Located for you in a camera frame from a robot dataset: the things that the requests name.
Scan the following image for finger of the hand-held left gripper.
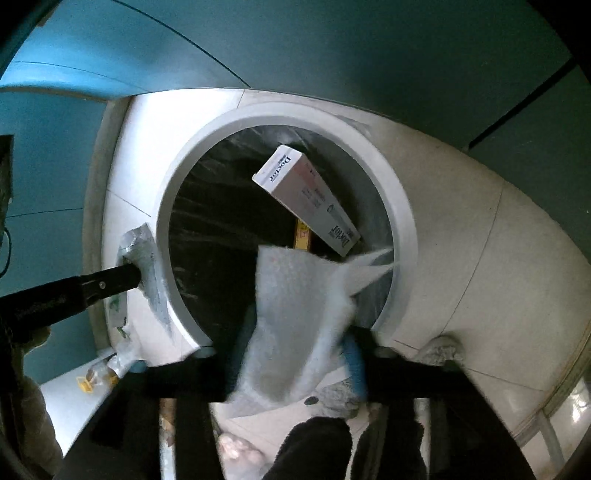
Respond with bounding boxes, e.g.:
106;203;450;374
0;263;141;342

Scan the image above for grey fuzzy slipper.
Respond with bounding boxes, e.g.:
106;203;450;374
318;383;370;421
217;431;266;480

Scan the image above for person's legs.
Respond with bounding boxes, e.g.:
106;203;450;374
274;415;426;480

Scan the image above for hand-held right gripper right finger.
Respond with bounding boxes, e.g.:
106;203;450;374
342;330;539;480

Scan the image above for white fluffy cloth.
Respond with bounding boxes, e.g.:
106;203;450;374
226;244;398;418

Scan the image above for clear plastic wrapper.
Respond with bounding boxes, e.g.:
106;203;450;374
107;222;174;370

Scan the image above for white cardboard box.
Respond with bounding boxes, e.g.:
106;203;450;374
252;144;362;258

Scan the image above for white round trash bin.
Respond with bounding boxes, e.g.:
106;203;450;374
154;102;419;356

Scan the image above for small clear plastic bottle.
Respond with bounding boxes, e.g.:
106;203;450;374
76;357;122;394

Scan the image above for yellow packet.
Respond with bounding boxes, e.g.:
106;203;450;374
294;220;315;252

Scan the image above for glass balcony door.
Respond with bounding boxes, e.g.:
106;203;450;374
517;318;591;467

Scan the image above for black bin liner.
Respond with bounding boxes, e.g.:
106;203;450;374
168;124;398;333

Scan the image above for person's left forearm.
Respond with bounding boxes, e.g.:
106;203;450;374
0;332;63;467

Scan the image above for blue kitchen cabinet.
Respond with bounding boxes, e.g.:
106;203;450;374
0;0;591;384

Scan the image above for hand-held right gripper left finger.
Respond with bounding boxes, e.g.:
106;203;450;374
60;308;258;480

